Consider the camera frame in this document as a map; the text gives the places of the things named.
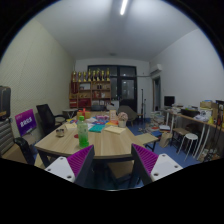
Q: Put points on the white round stool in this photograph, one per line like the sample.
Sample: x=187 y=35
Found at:
x=191 y=136

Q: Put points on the pink box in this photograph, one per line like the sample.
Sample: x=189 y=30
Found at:
x=102 y=118

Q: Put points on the small standing card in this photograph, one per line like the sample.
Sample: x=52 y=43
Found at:
x=113 y=115

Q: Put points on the black case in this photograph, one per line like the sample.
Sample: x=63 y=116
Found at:
x=4 y=101

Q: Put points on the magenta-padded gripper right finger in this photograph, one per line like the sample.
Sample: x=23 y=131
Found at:
x=165 y=166

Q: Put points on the white wall air conditioner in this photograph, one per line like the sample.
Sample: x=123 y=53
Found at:
x=155 y=69

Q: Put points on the small cream book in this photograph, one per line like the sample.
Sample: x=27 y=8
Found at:
x=71 y=126

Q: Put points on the green drink bottle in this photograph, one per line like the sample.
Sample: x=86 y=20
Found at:
x=83 y=135

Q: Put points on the wide cream book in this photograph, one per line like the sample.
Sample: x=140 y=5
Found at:
x=115 y=129

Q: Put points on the grey armchair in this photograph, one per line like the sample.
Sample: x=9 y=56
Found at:
x=128 y=113

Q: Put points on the black tripod stand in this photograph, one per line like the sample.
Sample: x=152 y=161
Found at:
x=142 y=106

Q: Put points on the flat round red coaster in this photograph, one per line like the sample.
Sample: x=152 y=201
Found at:
x=75 y=136

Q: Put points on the black office chair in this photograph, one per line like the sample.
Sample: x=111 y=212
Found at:
x=45 y=116

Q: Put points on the orange book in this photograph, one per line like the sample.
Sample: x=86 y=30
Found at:
x=112 y=123

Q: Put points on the grey striped cushion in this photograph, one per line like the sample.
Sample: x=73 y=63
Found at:
x=5 y=135

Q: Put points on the black computer monitor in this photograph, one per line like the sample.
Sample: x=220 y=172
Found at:
x=169 y=101

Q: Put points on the wooden shelf unit with trophies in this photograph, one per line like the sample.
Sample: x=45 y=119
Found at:
x=90 y=93

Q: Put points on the small steel cup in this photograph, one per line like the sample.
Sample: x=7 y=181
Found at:
x=60 y=133

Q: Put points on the purple sign board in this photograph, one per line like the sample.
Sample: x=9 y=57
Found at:
x=25 y=122

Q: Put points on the small round white table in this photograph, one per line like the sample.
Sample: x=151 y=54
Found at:
x=69 y=111

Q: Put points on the yellow gift box red ribbon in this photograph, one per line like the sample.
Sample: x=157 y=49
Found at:
x=81 y=114

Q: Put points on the teal book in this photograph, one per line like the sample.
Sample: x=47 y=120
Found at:
x=97 y=128

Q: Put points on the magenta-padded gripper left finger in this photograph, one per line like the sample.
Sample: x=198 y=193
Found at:
x=60 y=166

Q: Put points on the cluttered wooden side desk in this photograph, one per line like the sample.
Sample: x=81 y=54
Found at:
x=196 y=120

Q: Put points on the pink flowers in white pot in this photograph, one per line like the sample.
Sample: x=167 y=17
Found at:
x=122 y=118

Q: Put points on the dark glass door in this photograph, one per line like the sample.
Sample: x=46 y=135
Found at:
x=127 y=88

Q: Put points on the black chair armrest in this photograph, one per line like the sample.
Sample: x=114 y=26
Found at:
x=23 y=148

